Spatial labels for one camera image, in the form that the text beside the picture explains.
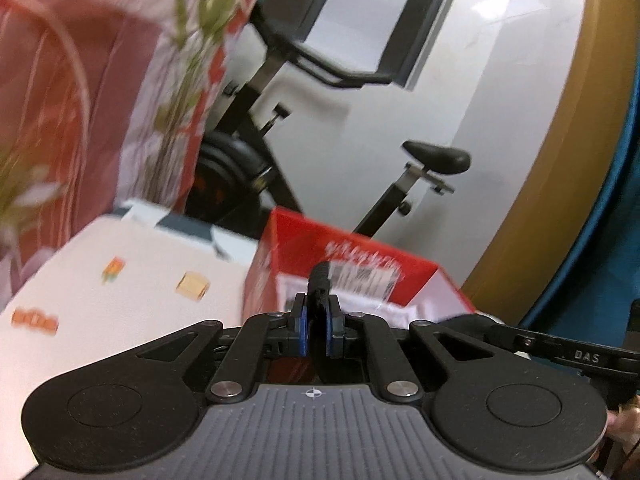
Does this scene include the black mesh glove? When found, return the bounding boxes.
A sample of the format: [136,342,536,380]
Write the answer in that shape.
[307,261,332,359]

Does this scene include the red strawberry cardboard box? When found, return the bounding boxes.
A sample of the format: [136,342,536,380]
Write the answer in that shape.
[242,208,475,328]

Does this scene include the wooden door frame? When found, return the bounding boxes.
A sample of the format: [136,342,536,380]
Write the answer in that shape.
[462,0,639,323]

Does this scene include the cartoon print white tablecloth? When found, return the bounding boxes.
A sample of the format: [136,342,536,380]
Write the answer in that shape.
[1,200,257,479]

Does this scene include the person's hand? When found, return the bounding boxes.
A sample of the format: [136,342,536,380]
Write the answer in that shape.
[606,394,640,454]

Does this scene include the red floral curtain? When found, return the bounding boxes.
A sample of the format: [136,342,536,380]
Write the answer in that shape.
[1,0,257,302]

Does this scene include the black exercise bike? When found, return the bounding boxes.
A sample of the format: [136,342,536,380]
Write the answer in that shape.
[186,0,452,238]

